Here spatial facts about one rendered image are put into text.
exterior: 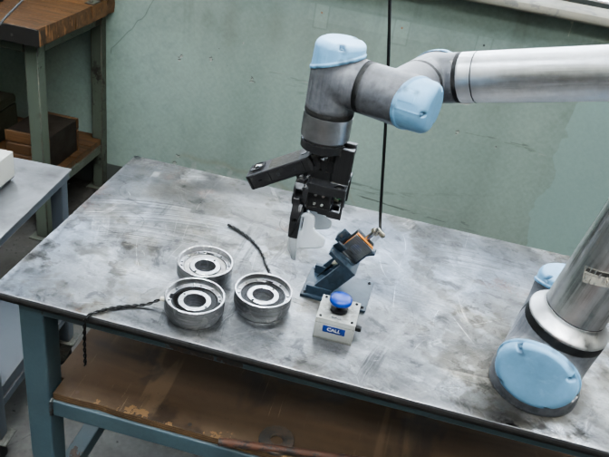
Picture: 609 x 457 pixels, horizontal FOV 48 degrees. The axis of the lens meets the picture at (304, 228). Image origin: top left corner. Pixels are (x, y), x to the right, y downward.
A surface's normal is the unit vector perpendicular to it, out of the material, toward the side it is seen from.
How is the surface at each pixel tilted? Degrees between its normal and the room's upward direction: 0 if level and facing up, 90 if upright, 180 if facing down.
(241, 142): 90
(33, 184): 0
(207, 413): 0
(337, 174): 90
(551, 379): 97
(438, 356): 0
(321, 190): 90
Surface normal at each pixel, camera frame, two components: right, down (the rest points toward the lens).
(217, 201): 0.15, -0.84
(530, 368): -0.54, 0.48
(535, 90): -0.43, 0.68
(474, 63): -0.45, -0.37
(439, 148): -0.22, 0.48
